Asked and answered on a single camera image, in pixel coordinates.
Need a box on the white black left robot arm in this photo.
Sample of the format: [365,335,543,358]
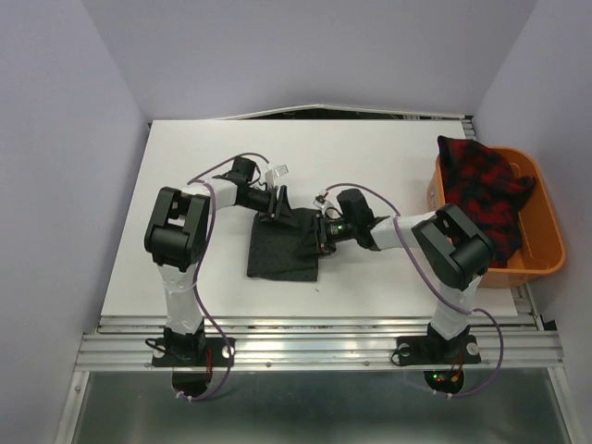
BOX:
[144,154,292,364]

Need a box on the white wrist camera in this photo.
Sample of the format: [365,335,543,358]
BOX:
[314,194,342,220]
[264,164,289,188]

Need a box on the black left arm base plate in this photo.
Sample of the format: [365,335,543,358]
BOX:
[145,337,235,368]

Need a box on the aluminium extrusion frame rail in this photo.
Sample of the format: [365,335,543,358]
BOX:
[75,314,564,372]

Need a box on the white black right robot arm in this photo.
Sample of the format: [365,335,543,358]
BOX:
[296,184,495,361]

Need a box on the orange plastic bin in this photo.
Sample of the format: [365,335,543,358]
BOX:
[426,145,566,289]

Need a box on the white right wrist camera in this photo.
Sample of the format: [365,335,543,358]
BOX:
[314,194,342,220]

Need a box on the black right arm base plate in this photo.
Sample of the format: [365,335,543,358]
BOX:
[390,335,481,366]

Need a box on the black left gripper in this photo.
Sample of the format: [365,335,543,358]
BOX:
[239,184,299,229]

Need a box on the dark grey dotted skirt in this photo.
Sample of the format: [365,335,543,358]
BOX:
[246,208,319,282]

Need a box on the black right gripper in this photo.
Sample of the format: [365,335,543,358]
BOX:
[292,213,356,260]

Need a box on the red black plaid skirt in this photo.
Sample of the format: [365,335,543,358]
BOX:
[438,136,537,268]

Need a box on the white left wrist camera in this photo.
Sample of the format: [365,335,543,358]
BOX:
[264,164,289,188]

